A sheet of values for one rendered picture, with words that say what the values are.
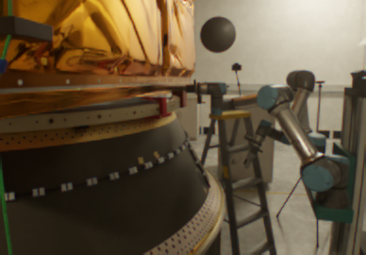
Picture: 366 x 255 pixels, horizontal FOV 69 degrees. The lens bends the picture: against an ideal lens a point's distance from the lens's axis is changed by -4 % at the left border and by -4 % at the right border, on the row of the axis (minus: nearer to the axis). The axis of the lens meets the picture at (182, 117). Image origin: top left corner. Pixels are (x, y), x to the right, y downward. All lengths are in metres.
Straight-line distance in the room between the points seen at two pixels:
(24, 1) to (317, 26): 8.71
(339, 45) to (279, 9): 2.00
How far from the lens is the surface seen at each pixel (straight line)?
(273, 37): 8.76
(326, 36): 9.08
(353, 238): 1.70
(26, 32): 0.53
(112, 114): 1.01
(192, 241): 1.17
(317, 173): 1.26
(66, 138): 0.98
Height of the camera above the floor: 1.81
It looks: 8 degrees down
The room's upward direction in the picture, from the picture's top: straight up
